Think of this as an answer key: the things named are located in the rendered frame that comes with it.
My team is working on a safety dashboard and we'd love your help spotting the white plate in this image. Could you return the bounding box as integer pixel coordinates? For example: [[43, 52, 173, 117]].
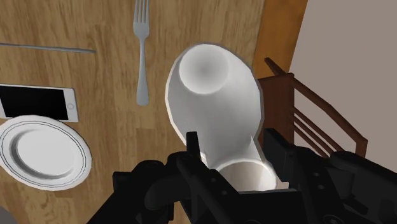
[[0, 115, 93, 192]]

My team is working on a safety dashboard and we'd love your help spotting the white vase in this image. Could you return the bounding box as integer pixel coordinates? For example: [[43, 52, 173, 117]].
[[164, 43, 279, 192]]

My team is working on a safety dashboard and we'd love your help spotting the brown wooden chair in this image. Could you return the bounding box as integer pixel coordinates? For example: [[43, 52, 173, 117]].
[[256, 57, 369, 159]]

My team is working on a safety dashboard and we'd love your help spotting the silver fork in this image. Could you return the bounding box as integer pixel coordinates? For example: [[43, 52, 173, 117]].
[[132, 0, 151, 107]]

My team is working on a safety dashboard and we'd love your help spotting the white smartphone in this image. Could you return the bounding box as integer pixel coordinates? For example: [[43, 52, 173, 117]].
[[0, 83, 80, 123]]

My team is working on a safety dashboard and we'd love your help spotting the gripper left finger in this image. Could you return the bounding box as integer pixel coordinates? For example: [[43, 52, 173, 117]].
[[87, 131, 246, 224]]

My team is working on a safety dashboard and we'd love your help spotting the silver knife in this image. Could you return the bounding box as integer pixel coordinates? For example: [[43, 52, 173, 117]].
[[0, 42, 97, 54]]

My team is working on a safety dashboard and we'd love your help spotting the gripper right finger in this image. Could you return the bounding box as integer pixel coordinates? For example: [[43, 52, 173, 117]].
[[263, 128, 397, 224]]

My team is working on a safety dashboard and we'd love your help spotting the wooden table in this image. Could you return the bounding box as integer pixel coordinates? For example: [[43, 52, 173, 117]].
[[0, 0, 309, 224]]

